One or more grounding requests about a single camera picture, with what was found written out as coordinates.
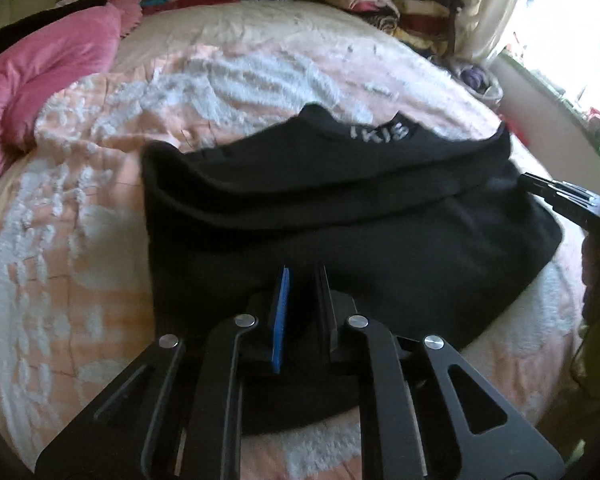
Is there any window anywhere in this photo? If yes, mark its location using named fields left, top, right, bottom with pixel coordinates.
left=505, top=0, right=600, bottom=127

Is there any cream curtain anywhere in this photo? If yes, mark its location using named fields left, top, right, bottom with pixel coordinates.
left=455, top=0, right=537, bottom=67

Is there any pile of folded clothes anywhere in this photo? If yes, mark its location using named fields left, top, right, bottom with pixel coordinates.
left=316, top=0, right=469, bottom=62

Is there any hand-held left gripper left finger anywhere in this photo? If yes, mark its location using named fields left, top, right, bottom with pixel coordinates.
left=34, top=266, right=292, bottom=480

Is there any pink comforter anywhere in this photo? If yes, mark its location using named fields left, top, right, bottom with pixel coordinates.
left=0, top=0, right=144, bottom=202

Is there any peach floral bedspread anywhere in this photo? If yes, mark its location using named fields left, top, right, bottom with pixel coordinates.
left=0, top=0, right=587, bottom=467

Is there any black sweater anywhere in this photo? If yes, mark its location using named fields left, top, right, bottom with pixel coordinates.
left=141, top=102, right=566, bottom=436

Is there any black cloth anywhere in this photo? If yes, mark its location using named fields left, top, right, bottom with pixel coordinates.
left=0, top=0, right=109, bottom=69

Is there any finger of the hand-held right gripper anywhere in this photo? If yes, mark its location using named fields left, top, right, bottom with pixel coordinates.
left=520, top=172, right=599, bottom=208

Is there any purple cloth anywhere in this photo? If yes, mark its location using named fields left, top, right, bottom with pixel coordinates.
left=460, top=65, right=492, bottom=92

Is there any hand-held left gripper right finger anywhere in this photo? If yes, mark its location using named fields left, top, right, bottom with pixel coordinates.
left=315, top=264, right=567, bottom=480

